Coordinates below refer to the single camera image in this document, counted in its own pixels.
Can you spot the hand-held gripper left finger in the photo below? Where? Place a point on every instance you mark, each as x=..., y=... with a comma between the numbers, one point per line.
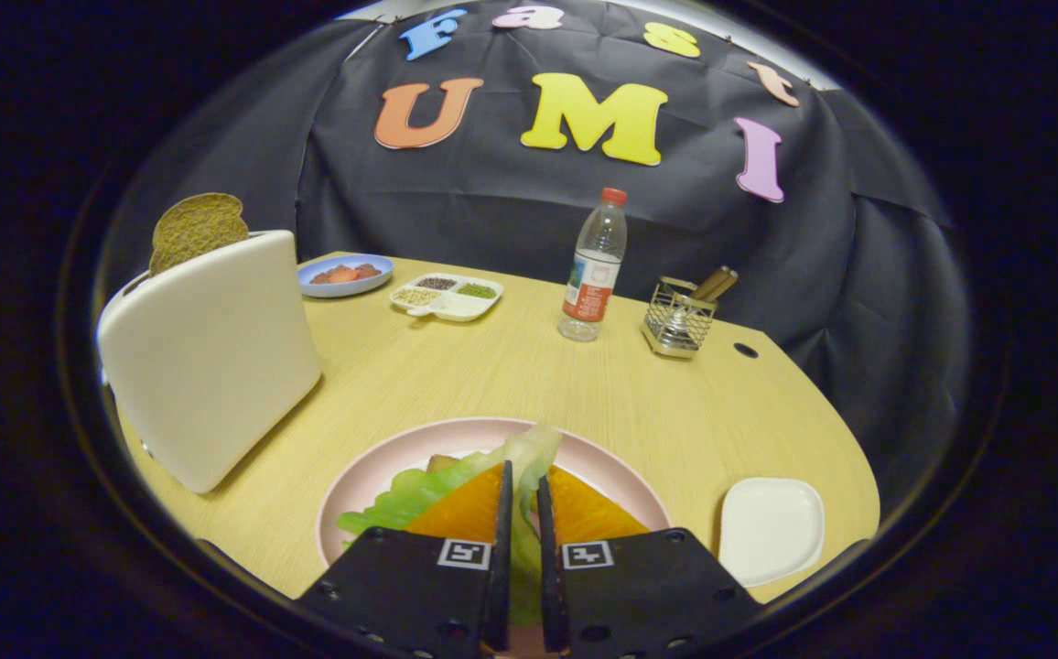
x=500, y=567

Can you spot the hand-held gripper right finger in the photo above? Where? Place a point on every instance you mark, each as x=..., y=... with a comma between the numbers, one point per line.
x=552, y=586

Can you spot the green lettuce leaf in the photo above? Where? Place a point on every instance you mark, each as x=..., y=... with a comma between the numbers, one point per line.
x=419, y=494

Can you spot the brown bread slice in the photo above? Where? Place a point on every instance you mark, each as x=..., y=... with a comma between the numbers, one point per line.
x=195, y=229

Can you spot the small brown toast piece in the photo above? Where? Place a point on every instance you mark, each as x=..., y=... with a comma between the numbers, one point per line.
x=442, y=463

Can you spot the pink round plate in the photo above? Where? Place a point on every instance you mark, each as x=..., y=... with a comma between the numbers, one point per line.
x=602, y=471

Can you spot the white square plate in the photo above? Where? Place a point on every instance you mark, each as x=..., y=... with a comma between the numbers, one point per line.
x=771, y=531

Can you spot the white divided tray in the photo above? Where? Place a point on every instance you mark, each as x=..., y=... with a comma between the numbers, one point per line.
x=456, y=309

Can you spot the pile of green beans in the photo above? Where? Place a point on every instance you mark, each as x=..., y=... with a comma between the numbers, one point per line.
x=477, y=291

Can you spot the pile of pale beans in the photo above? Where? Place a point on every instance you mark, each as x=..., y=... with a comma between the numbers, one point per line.
x=416, y=296

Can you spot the pile of dark beans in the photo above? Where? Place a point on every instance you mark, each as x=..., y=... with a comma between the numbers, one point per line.
x=437, y=283

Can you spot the clear water bottle red cap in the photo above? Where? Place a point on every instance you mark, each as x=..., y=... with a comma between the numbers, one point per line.
x=595, y=275

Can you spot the blue plate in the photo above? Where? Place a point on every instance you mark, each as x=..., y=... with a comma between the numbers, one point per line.
x=346, y=290

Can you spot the red food slices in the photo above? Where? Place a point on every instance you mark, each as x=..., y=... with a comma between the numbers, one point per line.
x=343, y=274

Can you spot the black backdrop cloth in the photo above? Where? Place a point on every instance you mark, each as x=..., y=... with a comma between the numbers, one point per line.
x=492, y=220

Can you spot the white toaster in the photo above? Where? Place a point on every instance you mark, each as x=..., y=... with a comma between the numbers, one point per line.
x=209, y=357

